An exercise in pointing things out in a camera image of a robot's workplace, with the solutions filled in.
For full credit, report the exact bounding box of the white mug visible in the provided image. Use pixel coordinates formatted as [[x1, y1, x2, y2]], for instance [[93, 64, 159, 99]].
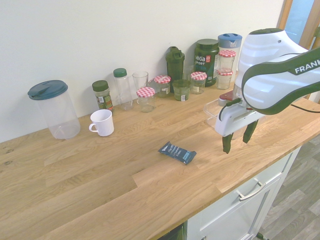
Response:
[[88, 109, 115, 137]]

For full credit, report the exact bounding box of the clear bottle with green cap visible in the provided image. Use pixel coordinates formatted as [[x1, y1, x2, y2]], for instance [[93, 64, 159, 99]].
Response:
[[112, 68, 134, 111]]

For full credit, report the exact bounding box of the silver drawer handle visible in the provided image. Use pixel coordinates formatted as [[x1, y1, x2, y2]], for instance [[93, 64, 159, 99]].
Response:
[[236, 181, 266, 202]]

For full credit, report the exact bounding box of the spice jar dark green lid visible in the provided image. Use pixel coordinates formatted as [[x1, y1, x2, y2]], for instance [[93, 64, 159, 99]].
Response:
[[91, 79, 115, 116]]

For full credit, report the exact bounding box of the tall container with blue lid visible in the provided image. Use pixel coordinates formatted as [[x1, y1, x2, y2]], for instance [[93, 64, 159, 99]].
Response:
[[217, 33, 243, 83]]

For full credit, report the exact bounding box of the dark green shaker bottle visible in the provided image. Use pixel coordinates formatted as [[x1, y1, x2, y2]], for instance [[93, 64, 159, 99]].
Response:
[[165, 46, 186, 85]]

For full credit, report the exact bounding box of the clear divided plastic container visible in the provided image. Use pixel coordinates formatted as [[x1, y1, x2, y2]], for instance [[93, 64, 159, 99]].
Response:
[[203, 98, 246, 140]]

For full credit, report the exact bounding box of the clear jug with teal lid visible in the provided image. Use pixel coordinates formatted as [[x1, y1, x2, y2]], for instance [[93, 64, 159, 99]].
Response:
[[27, 79, 81, 140]]

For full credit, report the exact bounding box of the grey and red wrist camera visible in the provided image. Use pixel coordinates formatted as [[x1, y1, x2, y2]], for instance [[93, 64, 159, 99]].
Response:
[[218, 90, 236, 108]]

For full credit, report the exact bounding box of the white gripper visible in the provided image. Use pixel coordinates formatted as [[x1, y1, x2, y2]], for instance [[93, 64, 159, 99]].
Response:
[[214, 102, 262, 154]]

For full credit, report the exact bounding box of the short green-tinted glass jar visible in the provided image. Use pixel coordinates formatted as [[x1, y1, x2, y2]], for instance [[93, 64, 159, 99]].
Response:
[[171, 79, 191, 102]]

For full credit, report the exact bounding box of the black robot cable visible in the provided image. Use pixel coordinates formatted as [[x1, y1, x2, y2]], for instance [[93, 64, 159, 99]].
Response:
[[218, 51, 320, 121]]

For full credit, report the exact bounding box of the dark green Vega protein tub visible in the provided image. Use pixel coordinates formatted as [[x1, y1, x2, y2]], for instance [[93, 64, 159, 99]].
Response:
[[194, 38, 220, 88]]

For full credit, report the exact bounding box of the tall clear drinking glass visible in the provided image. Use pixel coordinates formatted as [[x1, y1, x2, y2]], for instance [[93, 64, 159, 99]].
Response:
[[132, 71, 149, 94]]

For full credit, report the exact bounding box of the dark blue protein bar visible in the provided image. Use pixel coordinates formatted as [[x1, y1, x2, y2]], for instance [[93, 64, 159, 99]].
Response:
[[157, 141, 197, 166]]

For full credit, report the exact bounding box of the white kitchen cabinet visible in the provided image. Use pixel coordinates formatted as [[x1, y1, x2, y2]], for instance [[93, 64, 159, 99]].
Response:
[[187, 147, 302, 240]]

